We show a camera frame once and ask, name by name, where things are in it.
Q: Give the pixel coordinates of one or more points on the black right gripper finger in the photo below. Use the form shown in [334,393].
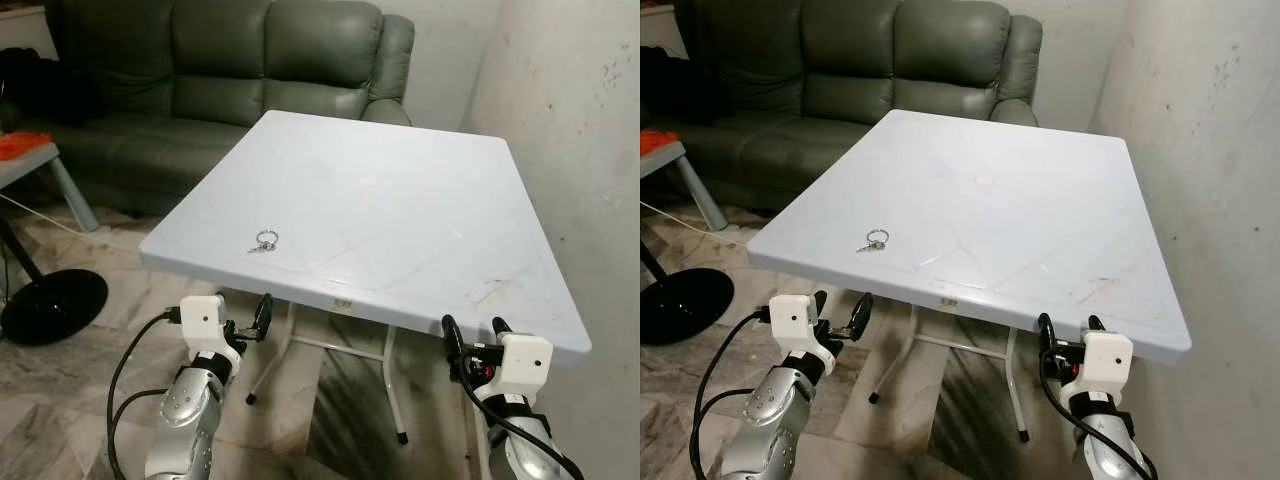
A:
[452,338]
[501,328]
[1047,336]
[1097,325]

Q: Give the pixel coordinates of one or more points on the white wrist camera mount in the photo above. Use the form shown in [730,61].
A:
[790,318]
[1108,358]
[200,318]
[525,360]

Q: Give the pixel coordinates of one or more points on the orange cloth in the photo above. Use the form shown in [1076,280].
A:
[20,145]
[655,142]

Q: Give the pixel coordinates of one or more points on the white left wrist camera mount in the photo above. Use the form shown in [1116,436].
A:
[200,318]
[790,318]

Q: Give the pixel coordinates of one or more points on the white plastic folding table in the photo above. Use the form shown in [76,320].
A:
[400,230]
[1000,230]

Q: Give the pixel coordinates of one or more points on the grey side table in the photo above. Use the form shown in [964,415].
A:
[665,160]
[30,165]

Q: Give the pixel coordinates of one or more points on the black round stand base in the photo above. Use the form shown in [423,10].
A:
[685,305]
[55,305]

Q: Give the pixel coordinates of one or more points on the green leather sofa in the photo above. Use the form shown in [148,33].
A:
[850,70]
[220,70]

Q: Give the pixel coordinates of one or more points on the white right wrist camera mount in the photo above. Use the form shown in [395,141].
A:
[525,360]
[1108,358]

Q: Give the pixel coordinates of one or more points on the black bag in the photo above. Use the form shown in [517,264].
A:
[30,85]
[660,85]

